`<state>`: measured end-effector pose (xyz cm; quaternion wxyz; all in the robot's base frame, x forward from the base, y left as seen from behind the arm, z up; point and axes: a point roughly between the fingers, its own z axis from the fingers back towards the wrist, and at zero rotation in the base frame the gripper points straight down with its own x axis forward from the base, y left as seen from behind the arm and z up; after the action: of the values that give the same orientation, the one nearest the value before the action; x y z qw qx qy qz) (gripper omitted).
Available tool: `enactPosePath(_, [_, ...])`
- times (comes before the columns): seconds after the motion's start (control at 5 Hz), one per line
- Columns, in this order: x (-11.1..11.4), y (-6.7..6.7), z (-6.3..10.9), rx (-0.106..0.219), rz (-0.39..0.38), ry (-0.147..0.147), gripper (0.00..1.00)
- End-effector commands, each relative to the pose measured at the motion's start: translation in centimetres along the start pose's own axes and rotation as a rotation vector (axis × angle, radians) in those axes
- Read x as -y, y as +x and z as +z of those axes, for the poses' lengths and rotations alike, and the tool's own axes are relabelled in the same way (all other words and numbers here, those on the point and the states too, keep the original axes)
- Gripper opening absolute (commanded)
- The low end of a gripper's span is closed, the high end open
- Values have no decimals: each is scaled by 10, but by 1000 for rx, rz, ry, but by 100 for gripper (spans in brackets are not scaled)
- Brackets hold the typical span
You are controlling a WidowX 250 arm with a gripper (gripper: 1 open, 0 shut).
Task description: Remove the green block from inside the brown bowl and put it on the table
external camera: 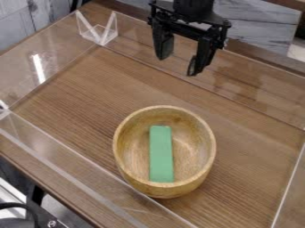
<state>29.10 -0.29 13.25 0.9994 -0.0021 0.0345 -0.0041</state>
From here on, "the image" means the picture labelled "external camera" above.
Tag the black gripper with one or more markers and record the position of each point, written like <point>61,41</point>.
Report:
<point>191,19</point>

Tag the brown wooden bowl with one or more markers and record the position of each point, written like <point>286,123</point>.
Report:
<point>193,143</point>

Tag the green rectangular block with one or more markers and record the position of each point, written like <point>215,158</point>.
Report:
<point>160,172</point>

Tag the clear acrylic tray walls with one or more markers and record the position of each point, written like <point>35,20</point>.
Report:
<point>68,90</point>

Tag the clear acrylic corner bracket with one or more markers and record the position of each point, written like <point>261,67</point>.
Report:
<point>96,33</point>

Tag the black table frame bracket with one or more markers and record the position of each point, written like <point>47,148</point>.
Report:
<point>45,219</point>

